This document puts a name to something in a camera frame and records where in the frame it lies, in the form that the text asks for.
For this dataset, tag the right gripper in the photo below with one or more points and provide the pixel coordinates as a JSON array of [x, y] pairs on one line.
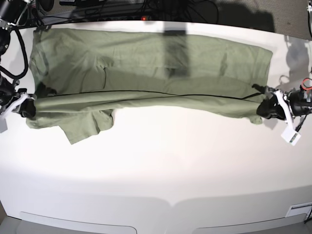
[[27, 107]]

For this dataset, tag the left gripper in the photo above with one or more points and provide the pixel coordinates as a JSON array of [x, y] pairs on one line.
[[270, 108]]

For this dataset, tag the green T-shirt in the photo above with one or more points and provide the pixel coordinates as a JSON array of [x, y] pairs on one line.
[[82, 76]]

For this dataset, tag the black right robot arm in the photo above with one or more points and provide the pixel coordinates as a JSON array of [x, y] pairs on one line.
[[11, 41]]

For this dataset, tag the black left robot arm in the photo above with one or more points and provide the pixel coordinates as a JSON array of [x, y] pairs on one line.
[[299, 102]]

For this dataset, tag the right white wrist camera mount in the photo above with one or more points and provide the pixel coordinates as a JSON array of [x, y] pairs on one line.
[[3, 114]]

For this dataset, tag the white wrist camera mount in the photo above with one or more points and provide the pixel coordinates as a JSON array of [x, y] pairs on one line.
[[290, 134], [3, 114]]

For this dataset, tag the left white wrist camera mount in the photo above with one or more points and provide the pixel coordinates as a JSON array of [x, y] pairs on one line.
[[290, 134]]

